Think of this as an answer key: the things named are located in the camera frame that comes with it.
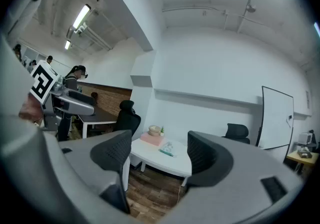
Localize yellow side table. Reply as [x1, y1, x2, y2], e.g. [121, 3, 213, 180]
[286, 150, 320, 175]

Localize teal patterned pouch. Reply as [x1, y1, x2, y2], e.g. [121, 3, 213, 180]
[158, 141, 178, 157]

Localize beige round container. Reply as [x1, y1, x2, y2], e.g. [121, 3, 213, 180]
[148, 125, 161, 137]

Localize white low table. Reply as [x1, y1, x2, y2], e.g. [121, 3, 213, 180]
[129, 137, 193, 187]

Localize brick pattern partition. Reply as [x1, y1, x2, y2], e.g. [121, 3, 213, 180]
[77, 81, 133, 117]

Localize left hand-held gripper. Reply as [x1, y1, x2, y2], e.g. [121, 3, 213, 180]
[29, 59, 96, 132]

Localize pink box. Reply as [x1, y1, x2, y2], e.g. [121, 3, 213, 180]
[139, 132, 165, 147]

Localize black office chair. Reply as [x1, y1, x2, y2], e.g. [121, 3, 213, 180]
[113, 99, 142, 138]
[221, 123, 251, 145]

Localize white appliance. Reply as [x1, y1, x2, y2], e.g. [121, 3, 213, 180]
[298, 132, 315, 146]

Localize white ceiling pipe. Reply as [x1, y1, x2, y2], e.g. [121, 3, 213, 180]
[161, 5, 266, 27]

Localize tissue box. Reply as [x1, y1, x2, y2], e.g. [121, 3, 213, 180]
[296, 148, 312, 160]

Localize person's left forearm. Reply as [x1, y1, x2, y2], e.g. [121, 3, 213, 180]
[18, 92, 45, 127]

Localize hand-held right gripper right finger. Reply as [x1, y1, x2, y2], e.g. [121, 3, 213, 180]
[186, 130, 305, 194]

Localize dark desk with white legs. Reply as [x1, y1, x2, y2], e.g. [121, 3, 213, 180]
[74, 105, 119, 139]

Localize white board with black frame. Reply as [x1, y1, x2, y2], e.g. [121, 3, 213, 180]
[255, 85, 295, 150]

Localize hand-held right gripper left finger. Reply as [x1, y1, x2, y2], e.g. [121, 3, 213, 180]
[58, 129, 133, 215]

